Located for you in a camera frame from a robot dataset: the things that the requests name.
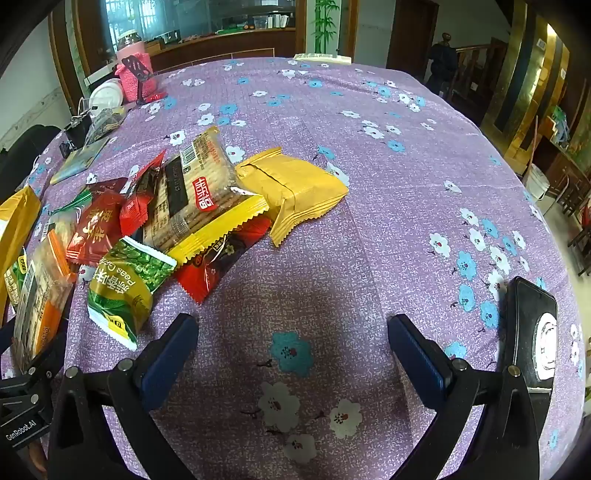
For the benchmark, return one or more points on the wooden stair railing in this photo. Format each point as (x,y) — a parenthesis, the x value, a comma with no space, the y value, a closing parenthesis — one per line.
(480,74)

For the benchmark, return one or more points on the clear bag of small items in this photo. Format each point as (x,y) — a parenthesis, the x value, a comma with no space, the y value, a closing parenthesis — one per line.
(107,123)

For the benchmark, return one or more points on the white bucket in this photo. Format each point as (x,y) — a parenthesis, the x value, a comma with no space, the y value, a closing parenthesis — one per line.
(536,182)

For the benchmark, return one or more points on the bamboo print pillar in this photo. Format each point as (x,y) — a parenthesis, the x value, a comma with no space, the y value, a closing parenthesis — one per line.
(325,23)

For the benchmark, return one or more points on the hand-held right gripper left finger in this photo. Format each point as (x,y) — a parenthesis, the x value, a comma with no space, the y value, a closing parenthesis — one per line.
(168,364)

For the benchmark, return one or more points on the orange-edged cracker pack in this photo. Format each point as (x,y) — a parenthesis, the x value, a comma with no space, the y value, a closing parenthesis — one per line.
(41,295)

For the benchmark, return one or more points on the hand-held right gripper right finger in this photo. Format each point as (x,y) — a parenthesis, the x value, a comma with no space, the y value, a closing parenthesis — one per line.
(418,357)

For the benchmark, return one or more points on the black leather sofa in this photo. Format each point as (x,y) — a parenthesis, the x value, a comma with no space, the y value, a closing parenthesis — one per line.
(23,157)

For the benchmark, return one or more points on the green-edged round cracker pack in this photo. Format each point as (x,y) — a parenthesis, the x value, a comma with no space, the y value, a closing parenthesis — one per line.
(74,203)

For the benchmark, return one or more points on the pink knitted bottle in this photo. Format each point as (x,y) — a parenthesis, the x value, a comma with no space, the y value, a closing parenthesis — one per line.
(134,69)

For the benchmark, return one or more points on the red and black snack packet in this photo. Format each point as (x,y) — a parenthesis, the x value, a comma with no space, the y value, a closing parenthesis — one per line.
(212,263)

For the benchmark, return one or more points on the purple floral tablecloth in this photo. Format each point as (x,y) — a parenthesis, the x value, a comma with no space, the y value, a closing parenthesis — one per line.
(369,230)

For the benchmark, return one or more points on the yellow cardboard box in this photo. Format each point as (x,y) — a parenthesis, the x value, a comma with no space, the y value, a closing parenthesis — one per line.
(14,217)

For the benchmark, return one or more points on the wooden glass cabinet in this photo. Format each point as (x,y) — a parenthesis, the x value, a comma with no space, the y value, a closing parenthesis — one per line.
(207,46)

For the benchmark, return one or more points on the dark wooden chair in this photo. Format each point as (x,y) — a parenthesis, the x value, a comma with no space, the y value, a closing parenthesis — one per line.
(575,198)

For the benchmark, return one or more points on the small black box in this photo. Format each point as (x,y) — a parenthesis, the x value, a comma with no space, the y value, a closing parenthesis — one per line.
(78,131)

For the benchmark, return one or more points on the yellow and blue booklet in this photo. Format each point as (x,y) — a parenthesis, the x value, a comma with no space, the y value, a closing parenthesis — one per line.
(81,159)

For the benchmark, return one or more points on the black device with white print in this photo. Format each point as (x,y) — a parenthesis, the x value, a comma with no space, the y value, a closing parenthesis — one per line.
(531,314)

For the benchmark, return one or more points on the small red sachet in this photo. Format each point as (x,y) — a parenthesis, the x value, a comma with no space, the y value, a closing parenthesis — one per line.
(154,97)

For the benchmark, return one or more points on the small red snack packet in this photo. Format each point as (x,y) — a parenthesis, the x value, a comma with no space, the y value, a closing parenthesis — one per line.
(138,203)

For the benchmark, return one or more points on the yellow-edged cracker pack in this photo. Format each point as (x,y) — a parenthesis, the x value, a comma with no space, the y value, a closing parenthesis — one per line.
(194,198)

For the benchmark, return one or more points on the yellow snack packet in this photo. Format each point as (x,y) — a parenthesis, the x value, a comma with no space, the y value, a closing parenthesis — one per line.
(291,184)

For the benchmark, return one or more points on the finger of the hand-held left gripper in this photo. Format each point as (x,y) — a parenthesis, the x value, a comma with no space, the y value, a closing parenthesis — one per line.
(48,355)
(7,341)

